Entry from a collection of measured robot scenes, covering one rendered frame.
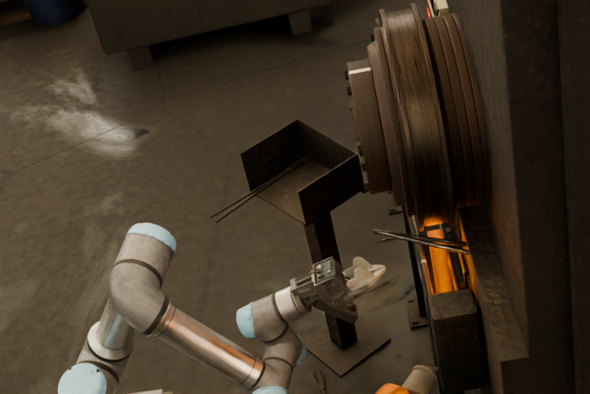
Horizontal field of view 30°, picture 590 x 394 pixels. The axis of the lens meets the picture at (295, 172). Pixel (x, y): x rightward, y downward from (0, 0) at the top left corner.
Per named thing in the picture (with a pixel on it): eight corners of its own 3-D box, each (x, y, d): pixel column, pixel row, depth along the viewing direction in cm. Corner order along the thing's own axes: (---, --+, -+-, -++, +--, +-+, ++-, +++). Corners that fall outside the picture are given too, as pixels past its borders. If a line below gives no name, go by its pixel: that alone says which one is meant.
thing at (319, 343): (338, 300, 351) (297, 118, 308) (393, 340, 333) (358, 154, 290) (289, 335, 343) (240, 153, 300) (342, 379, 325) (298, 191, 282)
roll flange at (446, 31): (466, 132, 262) (446, -45, 234) (507, 264, 224) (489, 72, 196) (425, 140, 262) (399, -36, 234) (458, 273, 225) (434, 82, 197)
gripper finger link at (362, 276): (377, 263, 243) (340, 279, 245) (389, 280, 246) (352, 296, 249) (376, 254, 245) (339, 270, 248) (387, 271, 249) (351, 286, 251)
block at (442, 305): (485, 361, 247) (476, 284, 233) (492, 388, 241) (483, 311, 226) (437, 369, 248) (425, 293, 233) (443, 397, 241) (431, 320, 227)
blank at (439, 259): (439, 214, 249) (424, 217, 249) (449, 267, 238) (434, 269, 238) (445, 258, 260) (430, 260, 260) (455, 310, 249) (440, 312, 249)
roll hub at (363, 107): (382, 139, 250) (363, 33, 233) (398, 217, 228) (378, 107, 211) (357, 143, 250) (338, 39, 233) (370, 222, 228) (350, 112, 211)
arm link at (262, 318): (251, 325, 262) (233, 303, 258) (291, 308, 259) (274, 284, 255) (251, 348, 256) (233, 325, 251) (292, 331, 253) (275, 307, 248)
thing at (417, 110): (425, 140, 262) (399, -36, 234) (458, 273, 225) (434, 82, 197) (398, 145, 263) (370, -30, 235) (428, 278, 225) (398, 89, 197)
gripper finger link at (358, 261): (376, 254, 245) (339, 270, 248) (387, 271, 249) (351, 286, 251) (374, 245, 248) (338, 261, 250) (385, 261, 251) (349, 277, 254)
